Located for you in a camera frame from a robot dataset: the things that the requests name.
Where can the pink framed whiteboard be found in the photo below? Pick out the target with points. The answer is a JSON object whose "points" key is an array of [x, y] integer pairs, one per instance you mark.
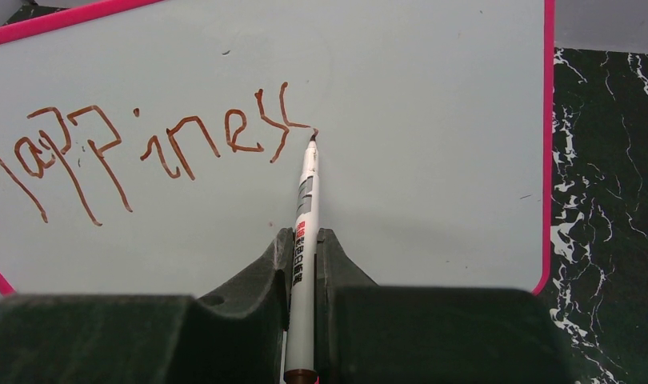
{"points": [[156, 146]]}

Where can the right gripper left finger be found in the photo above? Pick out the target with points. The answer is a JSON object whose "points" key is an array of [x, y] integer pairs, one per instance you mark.
{"points": [[233, 334]]}

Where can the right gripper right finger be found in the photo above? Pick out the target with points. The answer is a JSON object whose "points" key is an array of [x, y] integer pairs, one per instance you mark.
{"points": [[367, 333]]}

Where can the white marker pen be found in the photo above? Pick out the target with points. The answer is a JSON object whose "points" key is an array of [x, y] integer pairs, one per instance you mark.
{"points": [[300, 341]]}

